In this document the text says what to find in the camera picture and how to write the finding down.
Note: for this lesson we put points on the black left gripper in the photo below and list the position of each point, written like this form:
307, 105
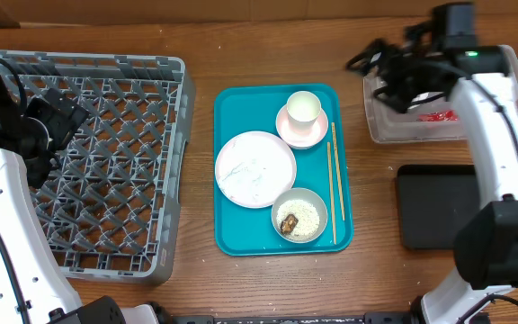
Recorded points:
67, 125

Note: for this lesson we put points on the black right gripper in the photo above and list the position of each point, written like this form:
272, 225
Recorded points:
389, 84

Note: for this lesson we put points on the red snack wrapper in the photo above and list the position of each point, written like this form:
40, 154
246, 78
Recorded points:
444, 116

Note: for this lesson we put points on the pale green cup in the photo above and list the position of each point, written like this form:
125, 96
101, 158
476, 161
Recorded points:
303, 109

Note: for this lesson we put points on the pink small bowl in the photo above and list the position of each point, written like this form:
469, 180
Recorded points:
301, 139

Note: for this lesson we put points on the white napkin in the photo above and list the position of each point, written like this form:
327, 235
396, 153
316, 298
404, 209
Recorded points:
425, 98

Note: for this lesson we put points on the wooden chopstick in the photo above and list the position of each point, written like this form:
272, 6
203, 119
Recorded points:
331, 190
338, 170

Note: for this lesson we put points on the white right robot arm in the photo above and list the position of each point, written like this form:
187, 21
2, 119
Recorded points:
442, 58

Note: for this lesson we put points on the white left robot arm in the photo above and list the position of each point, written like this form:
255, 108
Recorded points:
32, 287

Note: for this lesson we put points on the clear plastic bin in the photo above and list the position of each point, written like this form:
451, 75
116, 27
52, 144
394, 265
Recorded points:
388, 127

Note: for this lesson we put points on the grey plastic dish rack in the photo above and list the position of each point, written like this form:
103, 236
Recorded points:
110, 211

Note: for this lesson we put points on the black plastic tray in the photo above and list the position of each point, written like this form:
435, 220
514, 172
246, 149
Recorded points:
434, 202

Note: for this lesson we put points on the teal plastic tray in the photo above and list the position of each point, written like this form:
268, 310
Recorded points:
243, 232

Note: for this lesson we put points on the grey bowl with rice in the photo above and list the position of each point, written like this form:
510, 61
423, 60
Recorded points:
308, 207

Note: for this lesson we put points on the white round plate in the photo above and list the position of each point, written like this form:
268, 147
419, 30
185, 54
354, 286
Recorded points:
254, 168

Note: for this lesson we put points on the brown food piece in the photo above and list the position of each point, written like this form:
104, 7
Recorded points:
288, 224

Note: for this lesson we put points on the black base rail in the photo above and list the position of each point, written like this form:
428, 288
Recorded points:
389, 317

